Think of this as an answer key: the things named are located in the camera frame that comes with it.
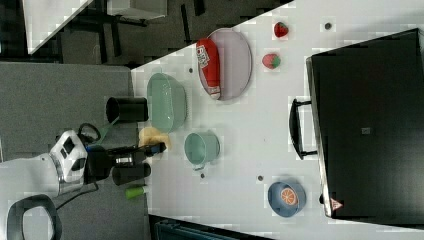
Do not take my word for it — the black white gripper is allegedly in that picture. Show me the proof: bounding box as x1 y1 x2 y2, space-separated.
49 130 166 195

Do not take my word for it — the peeled yellow banana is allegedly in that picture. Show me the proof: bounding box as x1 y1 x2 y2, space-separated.
138 127 172 149

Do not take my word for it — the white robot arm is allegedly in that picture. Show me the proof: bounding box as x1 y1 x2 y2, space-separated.
0 130 166 240

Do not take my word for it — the light green mug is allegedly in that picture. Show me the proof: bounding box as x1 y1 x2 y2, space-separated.
184 131 220 171

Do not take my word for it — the black lower cylinder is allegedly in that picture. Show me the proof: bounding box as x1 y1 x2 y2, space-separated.
112 163 151 186

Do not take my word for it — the green marker pen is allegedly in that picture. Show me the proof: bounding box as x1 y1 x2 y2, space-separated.
125 186 149 199

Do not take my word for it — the black cylinder cup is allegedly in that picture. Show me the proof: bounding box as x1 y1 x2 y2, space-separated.
106 97 149 123

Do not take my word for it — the green perforated colander bowl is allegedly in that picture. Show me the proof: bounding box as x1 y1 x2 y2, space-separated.
147 73 187 133

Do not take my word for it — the red ketchup bottle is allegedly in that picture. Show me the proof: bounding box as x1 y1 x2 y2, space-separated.
196 38 221 100

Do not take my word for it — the pale pink oval plate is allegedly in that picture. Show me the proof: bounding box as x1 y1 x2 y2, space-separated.
197 28 252 101

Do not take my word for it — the blue bowl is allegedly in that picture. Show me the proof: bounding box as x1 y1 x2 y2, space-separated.
267 181 306 218

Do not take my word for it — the orange slice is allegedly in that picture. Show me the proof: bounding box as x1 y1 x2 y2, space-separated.
281 188 297 206

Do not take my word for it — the pink green strawberry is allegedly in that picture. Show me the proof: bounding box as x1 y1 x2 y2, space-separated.
262 53 281 69

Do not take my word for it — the red strawberry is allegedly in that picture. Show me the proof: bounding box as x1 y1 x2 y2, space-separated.
274 22 289 38

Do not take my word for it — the black toaster oven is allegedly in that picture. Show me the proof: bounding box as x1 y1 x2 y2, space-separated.
306 29 424 229

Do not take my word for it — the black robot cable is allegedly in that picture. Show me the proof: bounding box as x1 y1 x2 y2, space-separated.
53 122 102 211

